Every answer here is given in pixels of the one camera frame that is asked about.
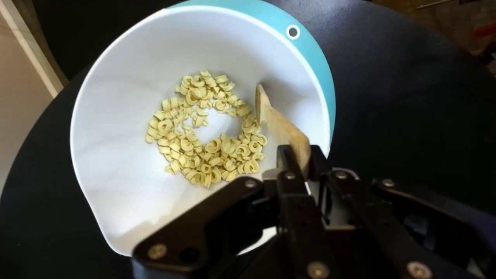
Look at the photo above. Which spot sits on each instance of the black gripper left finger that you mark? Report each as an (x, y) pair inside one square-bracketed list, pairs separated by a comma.
[(197, 244)]

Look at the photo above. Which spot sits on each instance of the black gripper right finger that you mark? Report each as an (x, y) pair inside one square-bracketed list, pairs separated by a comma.
[(340, 227)]

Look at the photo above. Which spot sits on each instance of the wooden spoon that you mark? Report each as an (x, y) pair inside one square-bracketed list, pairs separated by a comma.
[(282, 129)]

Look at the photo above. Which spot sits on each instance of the cereal pieces in bowl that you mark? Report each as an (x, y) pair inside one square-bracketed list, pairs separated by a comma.
[(207, 132)]

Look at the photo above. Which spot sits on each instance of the round black table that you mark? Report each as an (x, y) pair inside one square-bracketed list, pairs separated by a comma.
[(411, 106)]

